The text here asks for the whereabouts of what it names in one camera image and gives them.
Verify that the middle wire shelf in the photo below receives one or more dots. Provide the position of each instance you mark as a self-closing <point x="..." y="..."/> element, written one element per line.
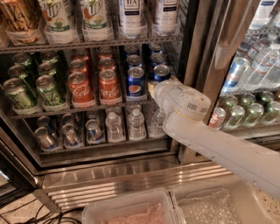
<point x="73" y="110"/>

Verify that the steel fridge base grille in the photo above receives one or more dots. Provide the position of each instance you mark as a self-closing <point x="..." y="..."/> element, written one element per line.
<point x="80" y="186"/>

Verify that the front right green can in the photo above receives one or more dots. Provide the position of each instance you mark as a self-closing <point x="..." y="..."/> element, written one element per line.
<point x="49" y="91"/>

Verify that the wire shelf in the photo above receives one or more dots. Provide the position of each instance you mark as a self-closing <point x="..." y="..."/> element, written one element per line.
<point x="94" y="44"/>
<point x="73" y="110"/>

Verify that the left water bottle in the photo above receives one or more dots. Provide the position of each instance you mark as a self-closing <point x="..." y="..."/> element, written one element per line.
<point x="114" y="128"/>

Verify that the middle water bottle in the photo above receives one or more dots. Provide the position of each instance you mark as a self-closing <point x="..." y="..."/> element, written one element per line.
<point x="136" y="125"/>

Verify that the front right coca-cola can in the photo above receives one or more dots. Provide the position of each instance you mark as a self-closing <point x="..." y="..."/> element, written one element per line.
<point x="109" y="85"/>

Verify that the pepsi can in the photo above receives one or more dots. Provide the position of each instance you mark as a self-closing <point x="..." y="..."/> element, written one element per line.
<point x="134" y="61"/>
<point x="135" y="81"/>
<point x="156" y="59"/>
<point x="130" y="50"/>
<point x="154" y="48"/>
<point x="161" y="73"/>

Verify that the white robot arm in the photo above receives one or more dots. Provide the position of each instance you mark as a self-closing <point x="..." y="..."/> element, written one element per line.
<point x="251" y="162"/>

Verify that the front left green can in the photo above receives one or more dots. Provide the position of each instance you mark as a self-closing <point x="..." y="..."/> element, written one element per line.
<point x="19" y="94"/>

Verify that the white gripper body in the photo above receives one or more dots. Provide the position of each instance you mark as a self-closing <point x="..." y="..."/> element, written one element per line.
<point x="180" y="99"/>

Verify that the right tea bottle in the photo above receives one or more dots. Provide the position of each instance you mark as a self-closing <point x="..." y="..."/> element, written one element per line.
<point x="165" y="16"/>

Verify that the bottom right silver can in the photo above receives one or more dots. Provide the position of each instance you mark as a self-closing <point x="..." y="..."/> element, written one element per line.
<point x="95" y="133"/>

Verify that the rear left green can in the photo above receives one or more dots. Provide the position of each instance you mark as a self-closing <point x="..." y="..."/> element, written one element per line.
<point x="23" y="58"/>

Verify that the left 7up bottle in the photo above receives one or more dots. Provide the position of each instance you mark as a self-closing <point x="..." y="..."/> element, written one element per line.
<point x="58" y="14"/>

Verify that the green can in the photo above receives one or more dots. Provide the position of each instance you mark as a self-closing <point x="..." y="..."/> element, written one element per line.
<point x="49" y="91"/>
<point x="19" y="94"/>
<point x="23" y="58"/>
<point x="21" y="72"/>
<point x="51" y="57"/>
<point x="47" y="68"/>

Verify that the front left coca-cola can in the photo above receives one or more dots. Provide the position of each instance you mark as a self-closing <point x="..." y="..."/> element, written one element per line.
<point x="80" y="88"/>

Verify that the water bottle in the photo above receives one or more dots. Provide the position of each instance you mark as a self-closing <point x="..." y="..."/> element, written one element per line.
<point x="156" y="124"/>
<point x="136" y="125"/>
<point x="114" y="128"/>

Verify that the rear right green can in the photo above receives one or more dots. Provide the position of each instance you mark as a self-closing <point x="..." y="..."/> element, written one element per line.
<point x="51" y="57"/>

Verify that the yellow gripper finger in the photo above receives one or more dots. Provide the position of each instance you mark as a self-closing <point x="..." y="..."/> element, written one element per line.
<point x="150" y="86"/>

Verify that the rear right coca-cola can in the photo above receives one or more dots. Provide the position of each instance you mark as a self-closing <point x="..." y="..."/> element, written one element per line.
<point x="105" y="52"/>

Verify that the orange drink bottle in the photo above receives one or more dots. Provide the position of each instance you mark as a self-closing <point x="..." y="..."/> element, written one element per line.
<point x="22" y="16"/>

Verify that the bottom middle silver can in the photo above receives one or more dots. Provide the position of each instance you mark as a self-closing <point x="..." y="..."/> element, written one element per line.
<point x="72" y="140"/>

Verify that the upper wire shelf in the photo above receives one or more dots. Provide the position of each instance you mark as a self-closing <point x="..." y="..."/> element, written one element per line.
<point x="94" y="44"/>

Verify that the bottom left silver can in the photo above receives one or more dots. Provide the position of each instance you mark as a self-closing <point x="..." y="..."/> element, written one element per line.
<point x="47" y="141"/>

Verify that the clear plastic bin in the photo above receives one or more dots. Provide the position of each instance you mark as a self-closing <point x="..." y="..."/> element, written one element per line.
<point x="220" y="200"/>
<point x="147" y="207"/>

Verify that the rear left coca-cola can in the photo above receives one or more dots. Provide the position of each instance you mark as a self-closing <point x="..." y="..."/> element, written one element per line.
<point x="82" y="54"/>

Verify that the silver can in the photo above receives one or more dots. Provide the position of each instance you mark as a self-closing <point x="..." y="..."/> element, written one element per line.
<point x="72" y="140"/>
<point x="47" y="141"/>
<point x="95" y="133"/>

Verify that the tea bottle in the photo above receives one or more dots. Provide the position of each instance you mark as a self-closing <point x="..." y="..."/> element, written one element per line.
<point x="165" y="16"/>
<point x="131" y="17"/>

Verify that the right water bottle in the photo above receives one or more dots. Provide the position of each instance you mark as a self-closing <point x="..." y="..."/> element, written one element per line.
<point x="156" y="124"/>

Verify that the right 7up bottle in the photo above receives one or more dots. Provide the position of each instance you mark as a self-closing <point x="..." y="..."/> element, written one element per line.
<point x="95" y="14"/>

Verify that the steel fridge door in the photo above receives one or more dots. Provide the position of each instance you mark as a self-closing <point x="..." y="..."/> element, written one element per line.
<point x="213" y="31"/>

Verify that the right clear plastic bin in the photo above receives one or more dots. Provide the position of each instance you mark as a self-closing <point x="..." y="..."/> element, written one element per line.
<point x="220" y="200"/>

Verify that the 7up bottle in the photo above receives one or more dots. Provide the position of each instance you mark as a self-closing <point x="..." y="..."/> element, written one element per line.
<point x="95" y="14"/>
<point x="58" y="14"/>

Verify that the left clear plastic bin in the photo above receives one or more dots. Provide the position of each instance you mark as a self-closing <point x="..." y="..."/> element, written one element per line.
<point x="147" y="207"/>

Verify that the left tea bottle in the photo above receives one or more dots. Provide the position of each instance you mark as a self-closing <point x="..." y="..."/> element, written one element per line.
<point x="131" y="17"/>

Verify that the coca-cola can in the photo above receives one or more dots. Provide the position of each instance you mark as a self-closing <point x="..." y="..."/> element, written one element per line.
<point x="105" y="52"/>
<point x="78" y="65"/>
<point x="80" y="88"/>
<point x="82" y="54"/>
<point x="109" y="85"/>
<point x="107" y="63"/>

